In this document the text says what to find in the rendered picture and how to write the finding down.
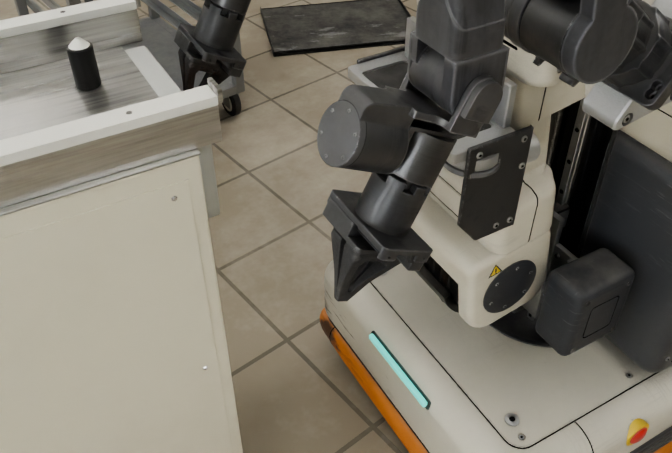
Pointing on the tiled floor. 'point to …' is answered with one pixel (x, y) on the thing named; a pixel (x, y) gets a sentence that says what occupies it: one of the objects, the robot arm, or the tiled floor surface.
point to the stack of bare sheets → (335, 25)
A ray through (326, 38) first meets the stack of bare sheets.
